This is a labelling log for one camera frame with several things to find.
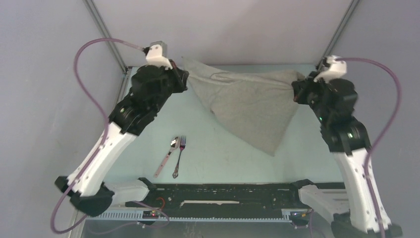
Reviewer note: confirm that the aluminium frame post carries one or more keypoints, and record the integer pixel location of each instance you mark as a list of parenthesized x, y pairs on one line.
[(339, 30), (104, 32)]

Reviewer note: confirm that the right aluminium frame post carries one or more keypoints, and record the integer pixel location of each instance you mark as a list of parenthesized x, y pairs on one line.
[(339, 30)]

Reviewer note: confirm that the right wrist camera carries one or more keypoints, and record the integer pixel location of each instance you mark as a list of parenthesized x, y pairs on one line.
[(329, 68)]

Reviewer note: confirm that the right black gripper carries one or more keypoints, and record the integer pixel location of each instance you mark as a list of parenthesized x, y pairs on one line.
[(301, 87)]

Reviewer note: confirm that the silver spoon pink handle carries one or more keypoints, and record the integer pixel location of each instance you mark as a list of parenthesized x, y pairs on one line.
[(173, 146)]

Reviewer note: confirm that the white cable duct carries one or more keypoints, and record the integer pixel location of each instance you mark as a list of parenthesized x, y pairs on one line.
[(281, 216)]

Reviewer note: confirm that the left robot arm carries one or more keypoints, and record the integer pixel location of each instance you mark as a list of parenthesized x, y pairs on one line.
[(85, 187)]

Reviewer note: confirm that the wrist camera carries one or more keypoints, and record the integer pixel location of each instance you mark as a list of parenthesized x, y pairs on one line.
[(156, 54), (329, 68)]

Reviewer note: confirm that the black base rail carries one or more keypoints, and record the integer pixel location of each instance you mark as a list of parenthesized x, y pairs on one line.
[(223, 199)]

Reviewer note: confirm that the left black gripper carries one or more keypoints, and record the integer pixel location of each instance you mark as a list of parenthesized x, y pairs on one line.
[(180, 76)]

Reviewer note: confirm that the left aluminium frame post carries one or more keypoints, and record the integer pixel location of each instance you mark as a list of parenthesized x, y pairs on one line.
[(104, 32)]

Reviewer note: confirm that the iridescent fork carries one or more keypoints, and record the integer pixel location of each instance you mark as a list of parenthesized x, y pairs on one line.
[(182, 146)]

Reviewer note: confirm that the grey cloth napkin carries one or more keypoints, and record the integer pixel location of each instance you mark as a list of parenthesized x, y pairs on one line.
[(255, 107)]

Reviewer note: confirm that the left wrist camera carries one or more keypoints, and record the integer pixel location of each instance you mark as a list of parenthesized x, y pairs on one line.
[(156, 54)]

